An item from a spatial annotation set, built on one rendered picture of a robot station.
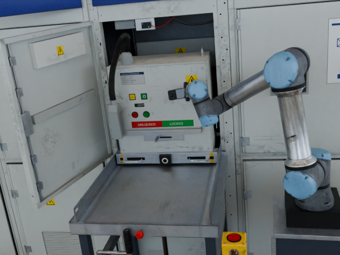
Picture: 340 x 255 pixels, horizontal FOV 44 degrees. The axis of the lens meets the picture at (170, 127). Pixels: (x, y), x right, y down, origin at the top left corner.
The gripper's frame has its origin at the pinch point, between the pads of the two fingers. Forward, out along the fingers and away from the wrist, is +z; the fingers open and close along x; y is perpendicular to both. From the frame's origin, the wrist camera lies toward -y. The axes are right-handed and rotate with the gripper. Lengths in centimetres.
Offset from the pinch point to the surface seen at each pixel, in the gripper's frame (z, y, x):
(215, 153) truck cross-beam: 7.0, 12.9, -32.6
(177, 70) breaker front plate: -1.6, -2.0, 10.5
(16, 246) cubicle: 73, -114, -86
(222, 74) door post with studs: 7.9, 21.0, 6.5
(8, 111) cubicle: 42, -96, 2
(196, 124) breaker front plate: 5.4, 4.8, -16.5
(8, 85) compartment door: -30, -73, 11
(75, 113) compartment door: 10, -54, -4
